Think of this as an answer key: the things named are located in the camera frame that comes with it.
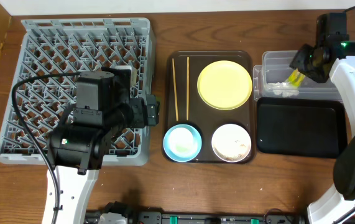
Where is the green snack wrapper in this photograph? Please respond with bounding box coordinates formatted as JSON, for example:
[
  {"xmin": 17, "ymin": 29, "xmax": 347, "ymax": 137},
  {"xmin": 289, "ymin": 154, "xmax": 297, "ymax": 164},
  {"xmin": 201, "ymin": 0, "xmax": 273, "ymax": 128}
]
[{"xmin": 286, "ymin": 69, "xmax": 306, "ymax": 88}]

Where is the wooden chopstick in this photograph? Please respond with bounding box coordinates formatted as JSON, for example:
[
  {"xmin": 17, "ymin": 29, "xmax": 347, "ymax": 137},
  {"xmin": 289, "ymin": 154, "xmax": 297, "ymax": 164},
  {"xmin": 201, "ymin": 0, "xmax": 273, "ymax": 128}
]
[
  {"xmin": 186, "ymin": 57, "xmax": 190, "ymax": 121},
  {"xmin": 172, "ymin": 58, "xmax": 179, "ymax": 121}
]

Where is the white tissue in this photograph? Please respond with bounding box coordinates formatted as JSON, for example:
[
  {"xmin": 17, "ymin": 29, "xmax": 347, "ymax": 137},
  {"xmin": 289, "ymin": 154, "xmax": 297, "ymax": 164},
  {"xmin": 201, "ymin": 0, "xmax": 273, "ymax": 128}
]
[{"xmin": 266, "ymin": 82, "xmax": 299, "ymax": 98}]

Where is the light blue bowl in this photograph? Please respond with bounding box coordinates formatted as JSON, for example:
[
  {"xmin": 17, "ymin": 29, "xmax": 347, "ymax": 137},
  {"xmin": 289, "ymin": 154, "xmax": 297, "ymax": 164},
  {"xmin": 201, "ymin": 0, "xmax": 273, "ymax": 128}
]
[{"xmin": 163, "ymin": 124, "xmax": 202, "ymax": 162}]

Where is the white pink bowl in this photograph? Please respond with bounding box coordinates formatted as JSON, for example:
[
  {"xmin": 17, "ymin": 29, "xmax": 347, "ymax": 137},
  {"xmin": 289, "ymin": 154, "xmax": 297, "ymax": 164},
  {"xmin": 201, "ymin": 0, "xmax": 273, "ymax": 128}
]
[{"xmin": 211, "ymin": 124, "xmax": 252, "ymax": 163}]

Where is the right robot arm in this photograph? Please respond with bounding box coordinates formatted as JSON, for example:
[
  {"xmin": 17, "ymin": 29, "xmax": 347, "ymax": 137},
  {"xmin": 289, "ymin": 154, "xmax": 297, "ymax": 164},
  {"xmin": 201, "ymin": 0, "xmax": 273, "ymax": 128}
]
[{"xmin": 290, "ymin": 12, "xmax": 355, "ymax": 223}]

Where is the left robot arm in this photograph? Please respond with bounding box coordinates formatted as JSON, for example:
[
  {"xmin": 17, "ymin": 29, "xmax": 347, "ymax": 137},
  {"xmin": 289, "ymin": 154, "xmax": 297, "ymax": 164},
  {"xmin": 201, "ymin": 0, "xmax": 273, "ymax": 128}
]
[{"xmin": 42, "ymin": 66, "xmax": 159, "ymax": 223}]

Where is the clear plastic bin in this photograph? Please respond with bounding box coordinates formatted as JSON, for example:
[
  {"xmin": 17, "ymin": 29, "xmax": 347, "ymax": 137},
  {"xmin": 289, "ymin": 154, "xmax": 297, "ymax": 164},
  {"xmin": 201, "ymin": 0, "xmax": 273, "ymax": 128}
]
[{"xmin": 252, "ymin": 50, "xmax": 341, "ymax": 101}]

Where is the dark brown serving tray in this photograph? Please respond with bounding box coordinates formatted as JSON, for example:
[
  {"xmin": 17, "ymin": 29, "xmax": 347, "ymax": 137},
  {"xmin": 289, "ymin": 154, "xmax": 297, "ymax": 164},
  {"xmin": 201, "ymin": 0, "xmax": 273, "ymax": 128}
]
[{"xmin": 164, "ymin": 50, "xmax": 256, "ymax": 164}]

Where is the black rectangular tray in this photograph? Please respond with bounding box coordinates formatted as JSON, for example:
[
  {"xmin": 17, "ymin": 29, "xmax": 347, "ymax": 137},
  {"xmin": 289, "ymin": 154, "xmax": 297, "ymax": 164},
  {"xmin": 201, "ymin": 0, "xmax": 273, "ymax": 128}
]
[{"xmin": 256, "ymin": 97, "xmax": 348, "ymax": 159}]

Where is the yellow round plate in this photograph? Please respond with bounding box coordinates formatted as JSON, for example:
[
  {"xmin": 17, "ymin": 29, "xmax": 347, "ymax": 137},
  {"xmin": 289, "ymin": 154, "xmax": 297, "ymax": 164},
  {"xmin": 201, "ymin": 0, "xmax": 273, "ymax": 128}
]
[{"xmin": 197, "ymin": 60, "xmax": 252, "ymax": 110}]

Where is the grey plastic dish rack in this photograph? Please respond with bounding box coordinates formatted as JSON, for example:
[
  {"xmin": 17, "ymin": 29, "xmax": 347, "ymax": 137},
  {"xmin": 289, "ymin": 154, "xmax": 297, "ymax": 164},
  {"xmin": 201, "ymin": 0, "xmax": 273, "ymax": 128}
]
[{"xmin": 0, "ymin": 18, "xmax": 156, "ymax": 166}]

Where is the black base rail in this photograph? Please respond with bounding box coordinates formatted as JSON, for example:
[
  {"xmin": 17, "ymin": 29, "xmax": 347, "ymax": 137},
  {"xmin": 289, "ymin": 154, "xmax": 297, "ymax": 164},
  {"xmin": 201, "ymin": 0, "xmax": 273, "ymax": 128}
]
[{"xmin": 83, "ymin": 202, "xmax": 308, "ymax": 224}]

